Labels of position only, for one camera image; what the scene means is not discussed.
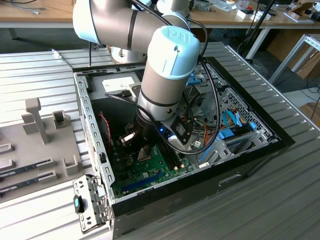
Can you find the silver CPU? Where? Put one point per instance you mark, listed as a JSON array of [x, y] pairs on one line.
[[143, 155]]

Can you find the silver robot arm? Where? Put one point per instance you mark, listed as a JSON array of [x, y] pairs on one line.
[[165, 87]]

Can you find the black RAM slot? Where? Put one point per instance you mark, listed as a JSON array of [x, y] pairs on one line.
[[174, 160], [177, 160], [171, 160], [167, 160]]

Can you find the green motherboard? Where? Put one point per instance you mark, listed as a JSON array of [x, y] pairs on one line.
[[142, 175]]

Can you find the blue expansion slot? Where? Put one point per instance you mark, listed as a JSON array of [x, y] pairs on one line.
[[141, 180]]

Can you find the grey power supply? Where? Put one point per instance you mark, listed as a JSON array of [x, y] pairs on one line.
[[110, 107]]

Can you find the blue disk carrier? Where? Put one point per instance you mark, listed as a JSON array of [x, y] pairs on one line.
[[205, 153], [227, 134], [193, 80]]

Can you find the grey metal disk bay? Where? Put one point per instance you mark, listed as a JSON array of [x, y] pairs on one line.
[[207, 91], [225, 152]]

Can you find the black PC case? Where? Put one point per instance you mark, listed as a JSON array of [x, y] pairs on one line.
[[200, 197]]

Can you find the grey expansion slot latch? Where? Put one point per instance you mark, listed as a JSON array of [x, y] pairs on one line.
[[83, 186]]

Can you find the small blue clip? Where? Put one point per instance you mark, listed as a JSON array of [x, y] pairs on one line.
[[253, 125]]

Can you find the grey parts rack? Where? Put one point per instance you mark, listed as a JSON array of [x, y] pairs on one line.
[[27, 152]]

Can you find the RAM stick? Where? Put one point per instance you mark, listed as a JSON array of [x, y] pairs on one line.
[[20, 186], [20, 171]]

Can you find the wooden desk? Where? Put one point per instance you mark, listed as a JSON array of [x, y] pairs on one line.
[[25, 17], [225, 17]]

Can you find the white box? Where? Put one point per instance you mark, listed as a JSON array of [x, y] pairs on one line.
[[243, 13]]

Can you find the black tripod pole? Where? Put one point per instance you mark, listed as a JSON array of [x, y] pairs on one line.
[[260, 25]]

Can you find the brown cardboard sheet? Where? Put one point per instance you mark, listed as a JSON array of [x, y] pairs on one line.
[[280, 45]]

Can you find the brown cardboard box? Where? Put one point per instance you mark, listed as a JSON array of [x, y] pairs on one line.
[[311, 110]]

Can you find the open cardboard box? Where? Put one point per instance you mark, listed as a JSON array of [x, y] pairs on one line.
[[300, 10]]

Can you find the black camera bracket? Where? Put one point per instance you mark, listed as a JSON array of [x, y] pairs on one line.
[[170, 123]]

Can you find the aluminium frame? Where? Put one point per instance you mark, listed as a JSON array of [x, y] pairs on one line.
[[286, 58]]

